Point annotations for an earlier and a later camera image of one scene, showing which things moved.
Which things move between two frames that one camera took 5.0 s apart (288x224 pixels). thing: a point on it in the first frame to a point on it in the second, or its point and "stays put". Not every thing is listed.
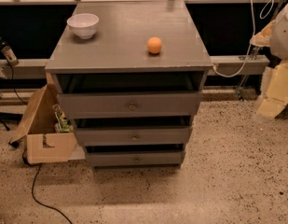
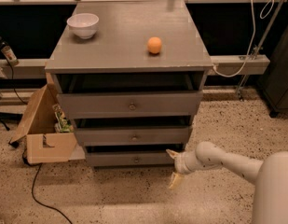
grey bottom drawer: (134, 159) stays put
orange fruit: (155, 45) stays put
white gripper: (282, 37) to (180, 164)
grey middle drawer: (132, 135) stays put
